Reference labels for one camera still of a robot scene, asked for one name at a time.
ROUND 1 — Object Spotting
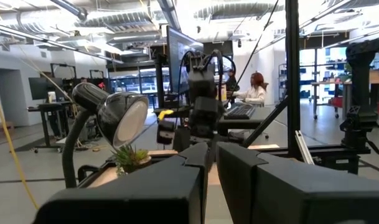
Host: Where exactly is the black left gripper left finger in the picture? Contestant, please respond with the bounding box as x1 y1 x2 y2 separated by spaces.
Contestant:
32 142 210 224

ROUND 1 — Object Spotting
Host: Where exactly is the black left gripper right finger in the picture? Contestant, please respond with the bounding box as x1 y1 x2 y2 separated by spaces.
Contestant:
215 141 379 224

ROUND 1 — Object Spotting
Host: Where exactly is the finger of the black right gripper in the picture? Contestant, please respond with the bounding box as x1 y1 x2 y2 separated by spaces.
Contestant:
222 129 245 146
172 126 192 153

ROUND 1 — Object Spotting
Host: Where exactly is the black keyboard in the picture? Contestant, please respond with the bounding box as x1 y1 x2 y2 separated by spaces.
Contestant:
223 105 256 121

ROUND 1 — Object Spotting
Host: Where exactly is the yellow tag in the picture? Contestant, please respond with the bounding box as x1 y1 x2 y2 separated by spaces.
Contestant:
157 109 175 121

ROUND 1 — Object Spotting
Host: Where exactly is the small potted succulent plant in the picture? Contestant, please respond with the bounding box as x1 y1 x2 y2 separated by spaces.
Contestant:
111 144 152 177

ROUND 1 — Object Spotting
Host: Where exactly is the person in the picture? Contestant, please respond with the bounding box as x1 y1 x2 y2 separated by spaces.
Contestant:
232 72 269 106
225 68 240 94

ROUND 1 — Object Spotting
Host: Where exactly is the silver aluminium profile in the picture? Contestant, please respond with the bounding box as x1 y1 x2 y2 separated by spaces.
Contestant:
294 129 315 165

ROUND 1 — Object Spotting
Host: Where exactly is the large computer monitor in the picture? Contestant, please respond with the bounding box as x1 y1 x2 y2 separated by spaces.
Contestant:
166 25 205 94

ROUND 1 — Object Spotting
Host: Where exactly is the black gooseneck desk lamp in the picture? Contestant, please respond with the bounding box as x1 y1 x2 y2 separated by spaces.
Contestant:
62 82 150 189

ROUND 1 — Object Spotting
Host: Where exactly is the black standing desk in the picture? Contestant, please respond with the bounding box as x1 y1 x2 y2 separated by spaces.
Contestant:
27 101 73 153

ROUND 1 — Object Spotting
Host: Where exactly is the small dark monitor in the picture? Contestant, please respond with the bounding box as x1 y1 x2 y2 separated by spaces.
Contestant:
28 77 64 101

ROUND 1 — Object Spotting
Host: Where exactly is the wooden workbench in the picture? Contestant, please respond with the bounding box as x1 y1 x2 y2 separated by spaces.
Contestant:
312 70 379 119

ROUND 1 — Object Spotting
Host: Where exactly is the black lamp cable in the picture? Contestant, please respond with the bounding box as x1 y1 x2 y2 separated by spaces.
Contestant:
77 164 100 184

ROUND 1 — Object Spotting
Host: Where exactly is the black table frame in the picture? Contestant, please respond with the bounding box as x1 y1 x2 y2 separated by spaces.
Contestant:
77 0 372 189

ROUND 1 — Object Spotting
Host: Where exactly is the yellow hanging cable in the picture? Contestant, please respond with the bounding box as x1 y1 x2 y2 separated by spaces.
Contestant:
0 79 40 211

